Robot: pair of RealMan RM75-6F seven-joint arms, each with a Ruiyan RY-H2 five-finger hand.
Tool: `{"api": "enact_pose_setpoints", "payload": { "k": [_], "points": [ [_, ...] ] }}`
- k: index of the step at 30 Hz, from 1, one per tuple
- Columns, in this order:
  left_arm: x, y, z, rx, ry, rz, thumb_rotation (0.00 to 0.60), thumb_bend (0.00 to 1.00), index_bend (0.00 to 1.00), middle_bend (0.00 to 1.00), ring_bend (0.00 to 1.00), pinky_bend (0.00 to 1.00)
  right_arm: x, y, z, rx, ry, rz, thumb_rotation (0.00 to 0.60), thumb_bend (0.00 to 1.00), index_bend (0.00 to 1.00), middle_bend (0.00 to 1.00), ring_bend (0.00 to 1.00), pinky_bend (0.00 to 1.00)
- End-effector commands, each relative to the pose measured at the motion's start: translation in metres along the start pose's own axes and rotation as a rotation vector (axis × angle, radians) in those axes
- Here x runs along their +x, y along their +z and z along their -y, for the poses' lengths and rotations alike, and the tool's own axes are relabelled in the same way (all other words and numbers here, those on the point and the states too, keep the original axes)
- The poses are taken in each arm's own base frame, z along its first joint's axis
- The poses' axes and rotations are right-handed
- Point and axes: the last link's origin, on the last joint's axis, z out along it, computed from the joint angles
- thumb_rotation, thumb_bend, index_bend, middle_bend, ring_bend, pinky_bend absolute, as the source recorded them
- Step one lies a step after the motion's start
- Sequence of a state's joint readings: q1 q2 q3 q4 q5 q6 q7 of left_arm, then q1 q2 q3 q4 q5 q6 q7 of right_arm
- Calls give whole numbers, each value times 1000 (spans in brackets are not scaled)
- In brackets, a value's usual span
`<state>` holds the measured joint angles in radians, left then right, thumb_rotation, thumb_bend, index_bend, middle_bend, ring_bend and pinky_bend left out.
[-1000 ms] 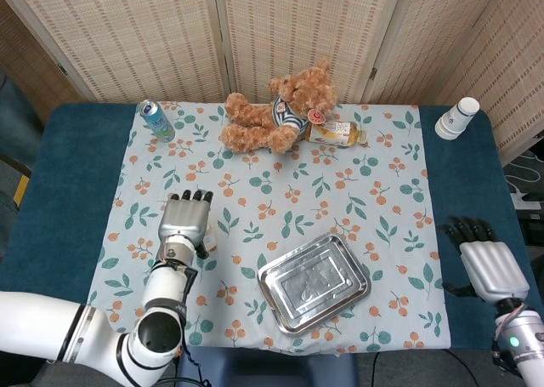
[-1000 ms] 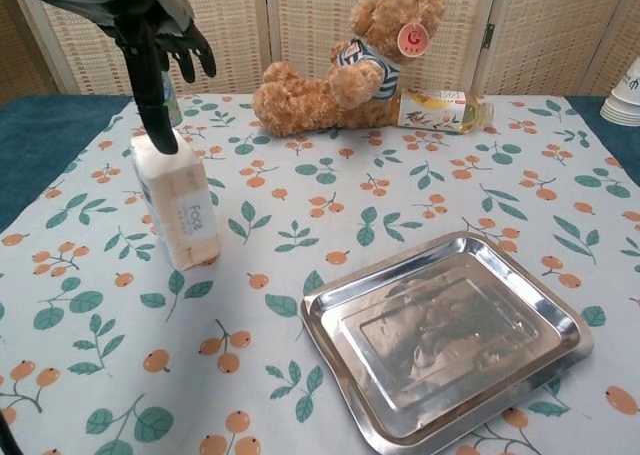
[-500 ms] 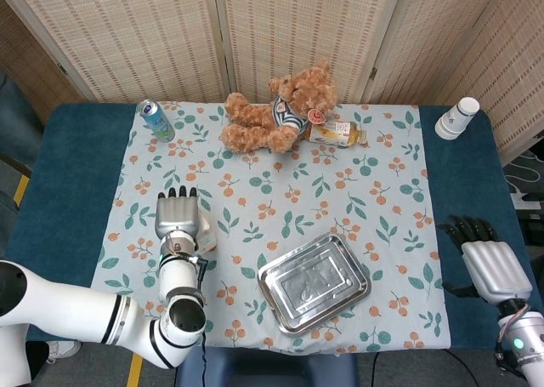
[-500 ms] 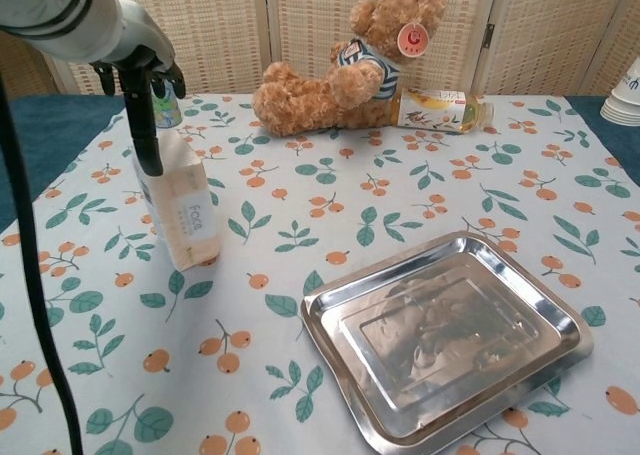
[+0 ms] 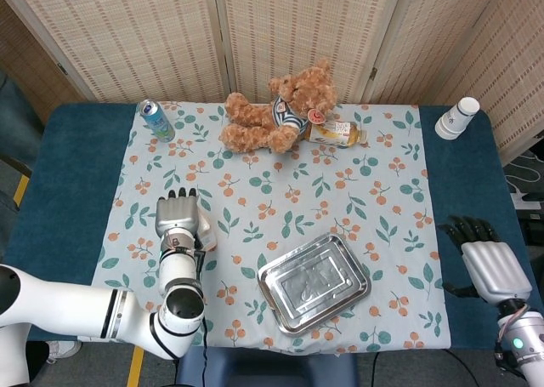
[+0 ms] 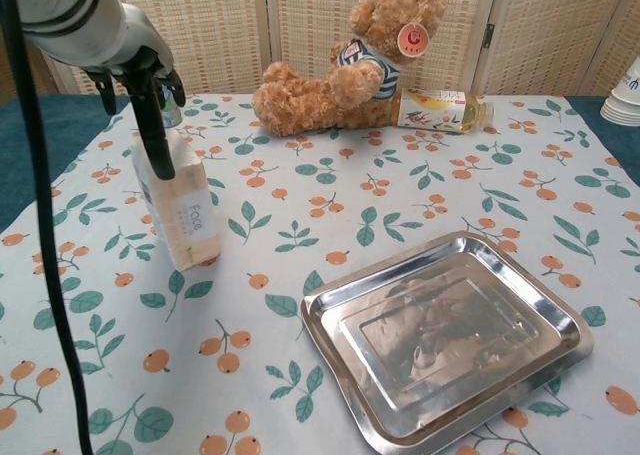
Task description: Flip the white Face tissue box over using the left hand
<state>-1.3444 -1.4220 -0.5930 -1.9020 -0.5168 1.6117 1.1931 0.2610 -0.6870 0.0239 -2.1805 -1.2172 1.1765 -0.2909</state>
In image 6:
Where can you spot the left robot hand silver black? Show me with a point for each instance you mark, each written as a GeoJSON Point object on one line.
{"type": "Point", "coordinates": [147, 45]}

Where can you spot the white tissue pack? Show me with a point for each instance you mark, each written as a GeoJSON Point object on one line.
{"type": "Point", "coordinates": [185, 210]}

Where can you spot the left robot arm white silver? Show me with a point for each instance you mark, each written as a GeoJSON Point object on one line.
{"type": "Point", "coordinates": [75, 20]}

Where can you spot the blue green drink can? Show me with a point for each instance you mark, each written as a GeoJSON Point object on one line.
{"type": "Point", "coordinates": [171, 115]}

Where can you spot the woven folding screen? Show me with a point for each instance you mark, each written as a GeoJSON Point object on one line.
{"type": "Point", "coordinates": [225, 25]}

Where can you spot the brown teddy bear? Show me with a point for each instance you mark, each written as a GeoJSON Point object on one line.
{"type": "Point", "coordinates": [310, 100]}

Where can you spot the floral print tablecloth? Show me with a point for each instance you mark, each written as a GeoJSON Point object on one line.
{"type": "Point", "coordinates": [280, 215]}

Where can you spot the yellow tea bottle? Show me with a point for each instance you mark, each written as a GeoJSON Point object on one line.
{"type": "Point", "coordinates": [440, 110]}

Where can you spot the large steel tray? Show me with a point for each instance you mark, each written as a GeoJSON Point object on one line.
{"type": "Point", "coordinates": [311, 307]}

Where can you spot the small steel tray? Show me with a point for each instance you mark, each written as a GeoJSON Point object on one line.
{"type": "Point", "coordinates": [450, 335]}

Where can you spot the white paper cup stack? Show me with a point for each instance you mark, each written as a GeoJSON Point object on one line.
{"type": "Point", "coordinates": [625, 105]}

